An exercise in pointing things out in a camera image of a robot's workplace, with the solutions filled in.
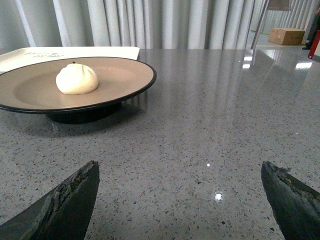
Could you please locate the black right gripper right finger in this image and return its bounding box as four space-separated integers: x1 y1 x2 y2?
261 161 320 240

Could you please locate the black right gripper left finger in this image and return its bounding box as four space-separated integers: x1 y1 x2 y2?
0 161 100 240

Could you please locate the beige plate with black rim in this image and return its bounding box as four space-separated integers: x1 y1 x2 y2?
0 57 157 124

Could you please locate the white steamed bun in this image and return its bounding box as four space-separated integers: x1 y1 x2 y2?
56 62 99 95

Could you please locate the white rectangular tray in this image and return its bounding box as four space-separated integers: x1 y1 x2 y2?
0 46 140 73

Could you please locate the red object at right edge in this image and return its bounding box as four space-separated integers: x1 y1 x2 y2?
308 34 320 59

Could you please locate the cardboard box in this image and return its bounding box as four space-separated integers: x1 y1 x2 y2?
268 28 305 46

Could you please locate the person in dark clothes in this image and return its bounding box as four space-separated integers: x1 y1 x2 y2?
302 8 320 50

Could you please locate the grey pleated curtain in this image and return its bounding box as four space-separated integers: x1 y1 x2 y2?
0 0 320 50

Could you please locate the metal stand leg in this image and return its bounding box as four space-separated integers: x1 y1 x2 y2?
250 0 291 50

